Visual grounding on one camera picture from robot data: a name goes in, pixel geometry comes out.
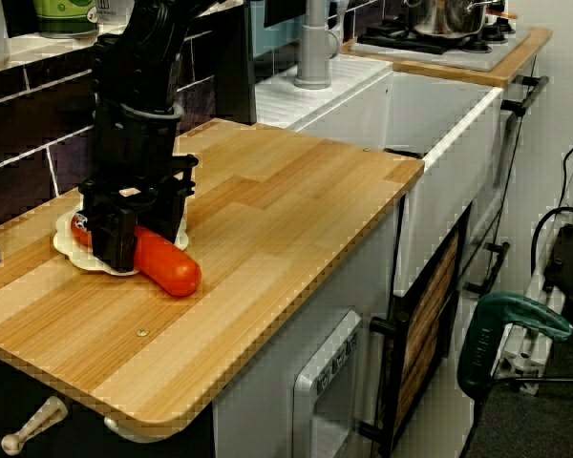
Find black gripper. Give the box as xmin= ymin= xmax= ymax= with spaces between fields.
xmin=73 ymin=97 xmax=201 ymax=272

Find red toy sausage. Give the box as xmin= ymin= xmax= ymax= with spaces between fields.
xmin=70 ymin=221 xmax=203 ymax=298

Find cream scalloped plate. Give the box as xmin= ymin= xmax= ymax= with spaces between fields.
xmin=52 ymin=204 xmax=191 ymax=278

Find white kitchen cabinet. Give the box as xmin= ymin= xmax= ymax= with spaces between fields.
xmin=212 ymin=198 xmax=405 ymax=458

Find small white lidded container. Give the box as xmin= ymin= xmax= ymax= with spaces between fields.
xmin=96 ymin=0 xmax=138 ymax=26

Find green vegetable can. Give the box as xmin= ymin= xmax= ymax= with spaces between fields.
xmin=32 ymin=0 xmax=99 ymax=40

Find grey dishwasher panel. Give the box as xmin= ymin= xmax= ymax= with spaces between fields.
xmin=293 ymin=309 xmax=364 ymax=458

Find grey toy faucet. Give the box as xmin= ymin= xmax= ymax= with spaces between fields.
xmin=293 ymin=0 xmax=341 ymax=91

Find wood slat cabinet door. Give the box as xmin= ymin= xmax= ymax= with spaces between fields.
xmin=391 ymin=204 xmax=474 ymax=454

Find white toy sink unit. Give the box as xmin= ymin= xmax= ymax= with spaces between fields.
xmin=255 ymin=52 xmax=505 ymax=297

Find green power drill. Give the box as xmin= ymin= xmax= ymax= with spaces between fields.
xmin=457 ymin=291 xmax=573 ymax=391

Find steel cooking pot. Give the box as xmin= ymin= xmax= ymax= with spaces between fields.
xmin=403 ymin=0 xmax=500 ymax=42

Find grey toy stove top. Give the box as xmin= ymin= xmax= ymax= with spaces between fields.
xmin=350 ymin=16 xmax=531 ymax=68

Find cream hook handle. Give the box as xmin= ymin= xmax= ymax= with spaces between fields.
xmin=103 ymin=414 xmax=192 ymax=443

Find cream lever handle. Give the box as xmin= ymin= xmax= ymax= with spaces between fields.
xmin=0 ymin=395 xmax=70 ymax=455

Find black bar handle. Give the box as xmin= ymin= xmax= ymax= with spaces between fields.
xmin=360 ymin=314 xmax=412 ymax=445
xmin=465 ymin=241 xmax=511 ymax=297
xmin=500 ymin=74 xmax=550 ymax=118

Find thick black cable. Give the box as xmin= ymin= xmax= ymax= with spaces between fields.
xmin=529 ymin=205 xmax=573 ymax=287

